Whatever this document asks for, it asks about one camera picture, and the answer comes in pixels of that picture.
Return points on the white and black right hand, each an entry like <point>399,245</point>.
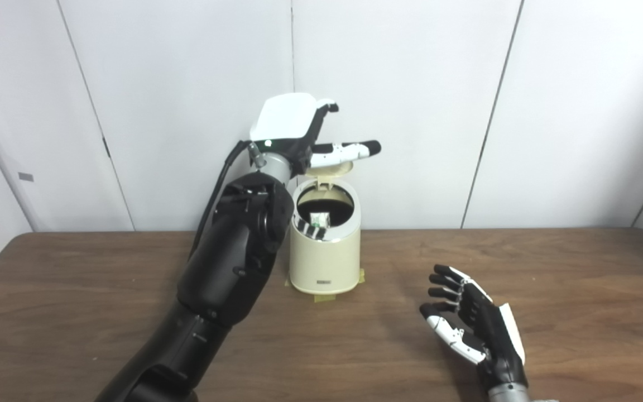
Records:
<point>494,335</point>

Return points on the white and black left hand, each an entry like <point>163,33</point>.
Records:
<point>285,117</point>

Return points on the round cream bin lid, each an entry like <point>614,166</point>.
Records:
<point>327,172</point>

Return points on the green and white milk carton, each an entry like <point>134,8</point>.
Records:
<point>318,220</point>

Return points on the cream-colored bin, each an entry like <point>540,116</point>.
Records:
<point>324,262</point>

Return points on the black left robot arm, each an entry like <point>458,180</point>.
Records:
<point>226,268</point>

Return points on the small grey wall label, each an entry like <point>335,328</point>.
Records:
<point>25,177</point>

